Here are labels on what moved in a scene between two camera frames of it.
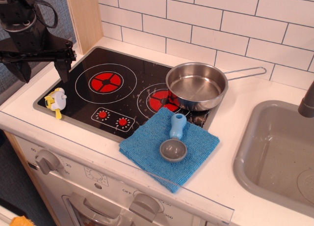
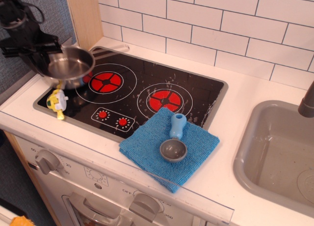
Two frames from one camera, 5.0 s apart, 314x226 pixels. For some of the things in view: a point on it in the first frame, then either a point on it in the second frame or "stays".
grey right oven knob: (145, 206) stays
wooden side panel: (85, 11) stays
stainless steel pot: (198, 86) -> (69, 66)
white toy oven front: (82, 192) stays
